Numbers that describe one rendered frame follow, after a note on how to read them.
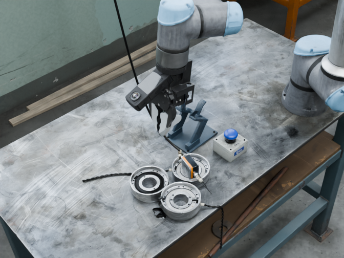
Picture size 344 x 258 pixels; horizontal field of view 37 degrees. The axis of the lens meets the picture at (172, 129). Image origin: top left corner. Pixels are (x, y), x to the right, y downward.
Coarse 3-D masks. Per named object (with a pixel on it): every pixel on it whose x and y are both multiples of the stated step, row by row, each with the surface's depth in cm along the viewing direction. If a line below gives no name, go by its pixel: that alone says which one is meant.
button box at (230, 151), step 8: (240, 136) 149; (216, 144) 148; (224, 144) 146; (232, 144) 146; (240, 144) 146; (216, 152) 150; (224, 152) 147; (232, 152) 145; (240, 152) 148; (232, 160) 147
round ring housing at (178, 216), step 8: (176, 184) 137; (184, 184) 137; (168, 192) 136; (176, 192) 136; (184, 192) 136; (192, 192) 136; (176, 200) 137; (184, 200) 137; (200, 200) 132; (168, 208) 132; (176, 208) 132; (184, 208) 132; (192, 208) 132; (168, 216) 134; (176, 216) 131; (184, 216) 130; (192, 216) 132
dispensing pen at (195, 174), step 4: (180, 152) 142; (180, 156) 142; (188, 156) 140; (188, 160) 139; (192, 160) 139; (192, 164) 137; (196, 164) 137; (196, 168) 138; (196, 172) 137; (196, 176) 137; (200, 176) 137; (200, 180) 136; (204, 184) 135
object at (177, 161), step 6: (192, 156) 145; (198, 156) 144; (174, 162) 143; (180, 162) 144; (204, 162) 144; (174, 168) 142; (174, 174) 139; (174, 180) 141; (180, 180) 138; (186, 180) 137; (192, 180) 137; (204, 180) 139; (198, 186) 140
